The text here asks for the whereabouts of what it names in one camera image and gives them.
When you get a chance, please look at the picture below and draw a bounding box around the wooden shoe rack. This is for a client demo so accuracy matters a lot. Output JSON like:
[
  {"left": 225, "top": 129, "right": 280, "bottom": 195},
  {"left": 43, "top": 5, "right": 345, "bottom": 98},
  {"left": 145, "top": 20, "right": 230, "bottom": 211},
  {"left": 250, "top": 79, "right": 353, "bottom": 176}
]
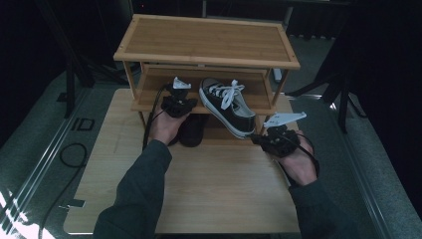
[{"left": 112, "top": 13, "right": 302, "bottom": 147}]

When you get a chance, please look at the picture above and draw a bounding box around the person's right hand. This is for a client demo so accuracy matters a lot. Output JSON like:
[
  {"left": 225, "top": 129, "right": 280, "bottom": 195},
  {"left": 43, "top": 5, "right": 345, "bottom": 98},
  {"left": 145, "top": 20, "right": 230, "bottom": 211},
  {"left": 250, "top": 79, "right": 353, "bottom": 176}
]
[{"left": 277, "top": 129, "right": 319, "bottom": 187}]

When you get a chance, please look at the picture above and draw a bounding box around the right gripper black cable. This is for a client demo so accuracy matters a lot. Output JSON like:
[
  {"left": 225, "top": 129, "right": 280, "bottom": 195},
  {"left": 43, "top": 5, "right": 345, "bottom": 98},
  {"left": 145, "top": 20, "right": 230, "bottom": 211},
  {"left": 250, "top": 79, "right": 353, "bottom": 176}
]
[{"left": 282, "top": 132, "right": 321, "bottom": 177}]

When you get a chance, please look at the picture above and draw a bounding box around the black and white sneaker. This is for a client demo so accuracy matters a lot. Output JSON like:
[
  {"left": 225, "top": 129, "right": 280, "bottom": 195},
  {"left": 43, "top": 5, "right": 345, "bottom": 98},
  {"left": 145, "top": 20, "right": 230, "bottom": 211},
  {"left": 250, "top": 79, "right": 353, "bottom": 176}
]
[{"left": 198, "top": 77, "right": 258, "bottom": 139}]

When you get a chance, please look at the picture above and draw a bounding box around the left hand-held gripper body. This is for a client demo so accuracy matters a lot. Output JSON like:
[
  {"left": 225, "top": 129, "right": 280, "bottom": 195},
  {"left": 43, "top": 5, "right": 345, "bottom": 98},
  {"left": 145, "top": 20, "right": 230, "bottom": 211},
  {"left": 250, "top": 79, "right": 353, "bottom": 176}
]
[{"left": 161, "top": 77, "right": 199, "bottom": 119}]

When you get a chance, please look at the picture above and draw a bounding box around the black metal stand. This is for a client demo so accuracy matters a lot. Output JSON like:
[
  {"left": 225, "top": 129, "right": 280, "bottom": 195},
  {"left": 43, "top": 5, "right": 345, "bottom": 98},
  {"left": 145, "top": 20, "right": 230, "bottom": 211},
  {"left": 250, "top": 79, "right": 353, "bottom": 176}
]
[
  {"left": 36, "top": 0, "right": 133, "bottom": 120},
  {"left": 287, "top": 43, "right": 369, "bottom": 134}
]

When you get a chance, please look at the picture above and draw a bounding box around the person's left hand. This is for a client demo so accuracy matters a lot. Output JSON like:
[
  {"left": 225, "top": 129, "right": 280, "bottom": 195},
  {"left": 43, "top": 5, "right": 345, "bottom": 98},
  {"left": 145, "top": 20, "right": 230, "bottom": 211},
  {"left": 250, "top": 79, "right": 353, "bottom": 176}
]
[{"left": 147, "top": 109, "right": 190, "bottom": 146}]

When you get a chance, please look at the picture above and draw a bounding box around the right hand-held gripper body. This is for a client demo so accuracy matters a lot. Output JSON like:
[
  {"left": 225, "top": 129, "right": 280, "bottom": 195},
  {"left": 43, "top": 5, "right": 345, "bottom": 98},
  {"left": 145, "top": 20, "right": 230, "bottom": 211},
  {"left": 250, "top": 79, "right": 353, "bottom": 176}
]
[{"left": 261, "top": 112, "right": 308, "bottom": 159}]

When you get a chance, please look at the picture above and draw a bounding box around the black floor cable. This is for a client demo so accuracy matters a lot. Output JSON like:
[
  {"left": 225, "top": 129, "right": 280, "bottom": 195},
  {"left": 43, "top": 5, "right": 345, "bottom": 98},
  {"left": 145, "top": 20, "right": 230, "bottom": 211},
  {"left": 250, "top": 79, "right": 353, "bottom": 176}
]
[{"left": 38, "top": 142, "right": 89, "bottom": 239}]

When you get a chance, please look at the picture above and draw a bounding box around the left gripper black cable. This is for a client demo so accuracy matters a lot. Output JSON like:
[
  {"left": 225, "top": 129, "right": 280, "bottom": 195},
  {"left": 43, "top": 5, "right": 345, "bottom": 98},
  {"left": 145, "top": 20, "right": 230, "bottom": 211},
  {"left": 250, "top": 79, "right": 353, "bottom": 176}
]
[{"left": 141, "top": 84, "right": 168, "bottom": 152}]

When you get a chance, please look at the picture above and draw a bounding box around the grey tape piece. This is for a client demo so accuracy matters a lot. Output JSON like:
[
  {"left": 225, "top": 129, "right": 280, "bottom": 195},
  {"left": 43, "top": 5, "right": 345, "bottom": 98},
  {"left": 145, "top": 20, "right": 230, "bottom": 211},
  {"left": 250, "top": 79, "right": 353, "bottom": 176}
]
[{"left": 59, "top": 198, "right": 87, "bottom": 211}]

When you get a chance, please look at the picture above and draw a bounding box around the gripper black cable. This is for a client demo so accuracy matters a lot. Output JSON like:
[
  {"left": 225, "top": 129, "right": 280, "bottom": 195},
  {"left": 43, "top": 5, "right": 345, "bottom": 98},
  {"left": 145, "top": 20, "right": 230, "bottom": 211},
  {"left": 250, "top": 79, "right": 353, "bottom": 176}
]
[
  {"left": 282, "top": 132, "right": 321, "bottom": 177},
  {"left": 141, "top": 84, "right": 168, "bottom": 152}
]

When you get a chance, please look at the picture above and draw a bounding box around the metal floor rail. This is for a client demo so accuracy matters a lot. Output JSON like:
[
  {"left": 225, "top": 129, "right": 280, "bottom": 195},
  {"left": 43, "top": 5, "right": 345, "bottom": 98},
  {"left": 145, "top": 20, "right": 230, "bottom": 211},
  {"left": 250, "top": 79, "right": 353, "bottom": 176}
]
[{"left": 0, "top": 88, "right": 94, "bottom": 233}]

